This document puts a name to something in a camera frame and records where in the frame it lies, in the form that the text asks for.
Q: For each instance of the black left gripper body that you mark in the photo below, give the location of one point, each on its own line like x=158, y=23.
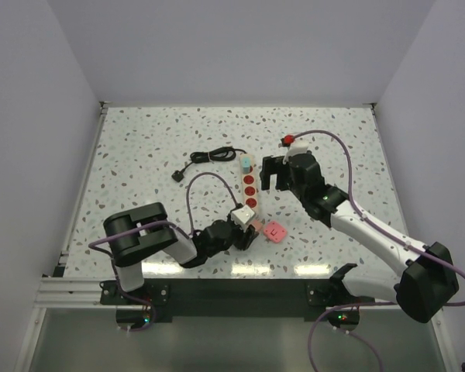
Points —
x=217, y=249

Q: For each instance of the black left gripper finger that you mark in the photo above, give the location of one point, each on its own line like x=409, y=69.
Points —
x=251, y=234
x=241, y=239

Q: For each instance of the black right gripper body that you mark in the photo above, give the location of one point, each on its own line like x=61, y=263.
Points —
x=297, y=187

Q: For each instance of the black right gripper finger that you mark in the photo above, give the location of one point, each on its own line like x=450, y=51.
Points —
x=273, y=165
x=265, y=179

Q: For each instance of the salmon pink charger plug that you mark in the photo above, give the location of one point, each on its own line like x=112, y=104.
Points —
x=257, y=225

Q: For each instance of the beige power strip red sockets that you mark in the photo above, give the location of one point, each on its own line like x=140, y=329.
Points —
x=249, y=187

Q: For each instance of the teal USB charger plug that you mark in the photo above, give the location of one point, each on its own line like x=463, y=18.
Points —
x=245, y=163

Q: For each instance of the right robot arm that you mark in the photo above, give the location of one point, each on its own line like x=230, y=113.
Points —
x=427, y=280

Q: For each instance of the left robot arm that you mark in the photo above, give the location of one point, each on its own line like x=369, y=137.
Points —
x=139, y=233

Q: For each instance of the pink square adapter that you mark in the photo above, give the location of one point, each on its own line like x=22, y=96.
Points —
x=274, y=231

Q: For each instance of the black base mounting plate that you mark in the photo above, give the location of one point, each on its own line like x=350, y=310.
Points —
x=162, y=300

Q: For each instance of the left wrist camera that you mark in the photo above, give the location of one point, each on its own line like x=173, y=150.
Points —
x=243, y=216

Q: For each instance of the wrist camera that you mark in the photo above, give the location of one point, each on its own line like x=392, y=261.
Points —
x=243, y=216
x=294, y=146

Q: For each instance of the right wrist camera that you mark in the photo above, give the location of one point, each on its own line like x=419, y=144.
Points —
x=294, y=146

